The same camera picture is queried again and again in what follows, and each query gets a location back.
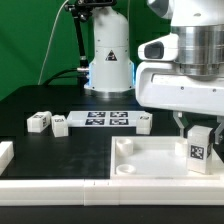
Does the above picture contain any white cable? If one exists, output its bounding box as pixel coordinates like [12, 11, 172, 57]
[37, 0, 70, 86]

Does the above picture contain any black camera stand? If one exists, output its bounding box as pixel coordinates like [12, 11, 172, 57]
[64, 0, 117, 68]

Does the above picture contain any white marker base plate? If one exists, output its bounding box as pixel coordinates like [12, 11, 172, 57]
[67, 111, 143, 127]

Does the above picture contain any white square tabletop part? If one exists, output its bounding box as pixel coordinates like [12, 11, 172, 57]
[110, 136, 224, 180]

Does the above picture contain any white U-shaped fence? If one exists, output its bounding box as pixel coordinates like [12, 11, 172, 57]
[0, 140, 224, 207]

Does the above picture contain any black cable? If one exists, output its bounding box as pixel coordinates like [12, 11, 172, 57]
[43, 67, 84, 86]

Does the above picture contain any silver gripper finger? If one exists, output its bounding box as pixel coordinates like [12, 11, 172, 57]
[214, 116, 224, 144]
[173, 111, 188, 137]

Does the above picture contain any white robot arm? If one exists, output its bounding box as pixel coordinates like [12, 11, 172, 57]
[87, 0, 224, 143]

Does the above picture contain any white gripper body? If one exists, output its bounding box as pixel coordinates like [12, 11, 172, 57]
[135, 33, 224, 116]

